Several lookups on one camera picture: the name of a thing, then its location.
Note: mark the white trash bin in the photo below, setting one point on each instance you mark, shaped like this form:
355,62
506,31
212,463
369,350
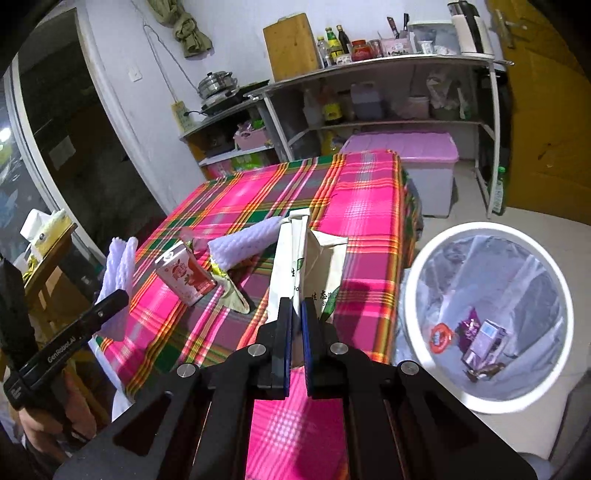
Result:
510,308

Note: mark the metal kitchen shelf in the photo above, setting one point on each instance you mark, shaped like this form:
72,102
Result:
397,79

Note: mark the person's left hand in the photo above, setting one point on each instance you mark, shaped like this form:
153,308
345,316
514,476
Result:
42,429

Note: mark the red lidded jar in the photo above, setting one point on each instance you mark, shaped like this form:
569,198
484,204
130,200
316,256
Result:
361,51

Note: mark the wooden cutting board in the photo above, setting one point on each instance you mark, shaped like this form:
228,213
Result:
291,47

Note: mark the gold foil wrapper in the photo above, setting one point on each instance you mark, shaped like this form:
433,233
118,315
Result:
231,297

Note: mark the green floor bottle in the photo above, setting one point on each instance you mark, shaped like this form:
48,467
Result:
498,194

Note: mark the pink plastic basket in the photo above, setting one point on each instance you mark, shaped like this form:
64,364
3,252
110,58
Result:
251,139

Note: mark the hanging green cloth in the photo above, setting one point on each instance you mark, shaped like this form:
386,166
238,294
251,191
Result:
172,14

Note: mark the white foam net sleeve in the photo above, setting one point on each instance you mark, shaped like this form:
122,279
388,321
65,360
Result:
229,250
118,275

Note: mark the clear plastic bottle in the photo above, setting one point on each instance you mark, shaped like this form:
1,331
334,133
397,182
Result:
323,50

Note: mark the yellow wooden door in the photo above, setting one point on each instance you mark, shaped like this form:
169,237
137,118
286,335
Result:
550,153

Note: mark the pink milk carton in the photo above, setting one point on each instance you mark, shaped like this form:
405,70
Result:
179,270

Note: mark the red round plastic lid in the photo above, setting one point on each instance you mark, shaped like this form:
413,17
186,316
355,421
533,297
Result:
441,337

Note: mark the black induction cooker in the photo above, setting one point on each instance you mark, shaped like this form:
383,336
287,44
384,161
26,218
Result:
226,99

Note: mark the pink plaid tablecloth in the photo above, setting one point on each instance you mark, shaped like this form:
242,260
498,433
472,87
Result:
363,197

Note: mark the dark sauce bottle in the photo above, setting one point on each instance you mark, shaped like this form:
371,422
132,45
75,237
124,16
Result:
344,39

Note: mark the white electric kettle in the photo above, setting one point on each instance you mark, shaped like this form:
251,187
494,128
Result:
472,32

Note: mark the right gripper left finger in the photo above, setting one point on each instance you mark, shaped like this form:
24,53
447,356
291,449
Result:
273,376

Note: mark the green glass bottle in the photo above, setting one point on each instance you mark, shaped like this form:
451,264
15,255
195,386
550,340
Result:
335,47

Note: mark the steel steamer pot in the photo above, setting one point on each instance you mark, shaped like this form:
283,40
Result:
214,83

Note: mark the power strip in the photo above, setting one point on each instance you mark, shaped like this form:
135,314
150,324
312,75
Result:
183,116

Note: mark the clear plastic container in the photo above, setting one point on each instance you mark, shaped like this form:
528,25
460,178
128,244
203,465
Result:
435,38

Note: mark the wooden side shelf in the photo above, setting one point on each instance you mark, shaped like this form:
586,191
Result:
212,146

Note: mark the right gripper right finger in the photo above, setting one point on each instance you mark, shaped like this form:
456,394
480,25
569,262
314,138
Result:
319,365

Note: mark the pink lidded storage box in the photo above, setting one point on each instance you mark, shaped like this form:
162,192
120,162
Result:
428,157

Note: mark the white paper carton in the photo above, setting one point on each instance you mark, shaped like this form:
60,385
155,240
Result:
308,264

